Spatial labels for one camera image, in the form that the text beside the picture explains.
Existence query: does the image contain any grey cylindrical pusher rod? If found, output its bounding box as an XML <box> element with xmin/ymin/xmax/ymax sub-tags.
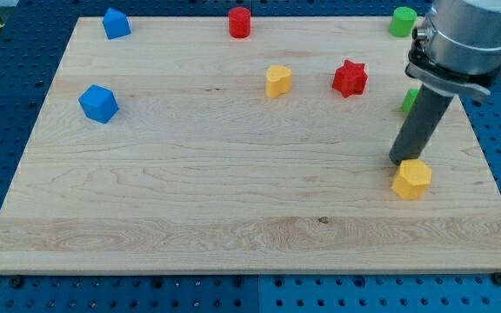
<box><xmin>389</xmin><ymin>85</ymin><xmax>453</xmax><ymax>165</ymax></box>

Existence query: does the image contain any yellow hexagon block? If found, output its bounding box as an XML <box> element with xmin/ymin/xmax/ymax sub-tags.
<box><xmin>391</xmin><ymin>159</ymin><xmax>432</xmax><ymax>200</ymax></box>

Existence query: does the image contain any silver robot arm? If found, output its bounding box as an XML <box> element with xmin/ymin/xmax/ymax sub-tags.
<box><xmin>389</xmin><ymin>0</ymin><xmax>501</xmax><ymax>165</ymax></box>

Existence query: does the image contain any green block behind rod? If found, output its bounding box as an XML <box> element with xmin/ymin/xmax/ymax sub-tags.
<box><xmin>401</xmin><ymin>89</ymin><xmax>419</xmax><ymax>115</ymax></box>

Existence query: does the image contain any red star block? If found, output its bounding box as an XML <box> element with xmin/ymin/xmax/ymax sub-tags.
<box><xmin>332</xmin><ymin>59</ymin><xmax>368</xmax><ymax>98</ymax></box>

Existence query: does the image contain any green cylinder block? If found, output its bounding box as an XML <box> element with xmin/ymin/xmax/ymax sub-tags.
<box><xmin>388</xmin><ymin>7</ymin><xmax>418</xmax><ymax>37</ymax></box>

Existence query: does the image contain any yellow heart block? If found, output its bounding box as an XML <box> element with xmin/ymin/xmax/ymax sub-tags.
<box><xmin>265</xmin><ymin>64</ymin><xmax>292</xmax><ymax>98</ymax></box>

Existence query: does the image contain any red cylinder block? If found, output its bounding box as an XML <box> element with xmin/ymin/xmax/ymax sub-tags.
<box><xmin>228</xmin><ymin>7</ymin><xmax>251</xmax><ymax>38</ymax></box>

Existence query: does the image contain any wooden board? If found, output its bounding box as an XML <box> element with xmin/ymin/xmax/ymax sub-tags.
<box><xmin>0</xmin><ymin>17</ymin><xmax>501</xmax><ymax>276</ymax></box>

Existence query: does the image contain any blue pentagon block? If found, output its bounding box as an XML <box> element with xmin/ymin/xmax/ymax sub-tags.
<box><xmin>102</xmin><ymin>8</ymin><xmax>131</xmax><ymax>40</ymax></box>

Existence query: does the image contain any blue cube block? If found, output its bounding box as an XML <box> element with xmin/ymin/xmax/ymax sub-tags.
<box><xmin>78</xmin><ymin>84</ymin><xmax>119</xmax><ymax>123</ymax></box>

